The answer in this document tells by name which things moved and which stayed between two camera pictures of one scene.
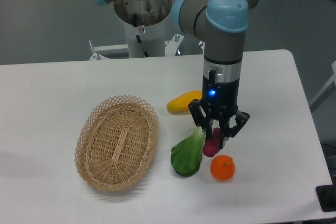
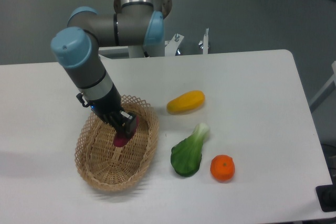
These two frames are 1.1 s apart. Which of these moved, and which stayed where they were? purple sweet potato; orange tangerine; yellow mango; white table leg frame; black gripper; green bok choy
Moved: black gripper; purple sweet potato
Stayed: green bok choy; orange tangerine; white table leg frame; yellow mango
